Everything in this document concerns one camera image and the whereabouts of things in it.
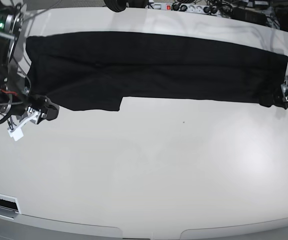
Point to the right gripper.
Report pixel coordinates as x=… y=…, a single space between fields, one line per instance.
x=45 y=109

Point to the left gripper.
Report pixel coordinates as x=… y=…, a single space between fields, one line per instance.
x=279 y=98

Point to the black t-shirt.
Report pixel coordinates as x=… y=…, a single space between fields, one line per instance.
x=95 y=70

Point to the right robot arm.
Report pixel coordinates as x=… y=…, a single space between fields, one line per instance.
x=16 y=97

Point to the black power adapter box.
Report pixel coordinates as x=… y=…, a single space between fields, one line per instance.
x=249 y=16

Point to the white power strip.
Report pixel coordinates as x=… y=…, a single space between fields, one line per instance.
x=187 y=8

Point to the grey slotted table fixture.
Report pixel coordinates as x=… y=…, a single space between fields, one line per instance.
x=9 y=207

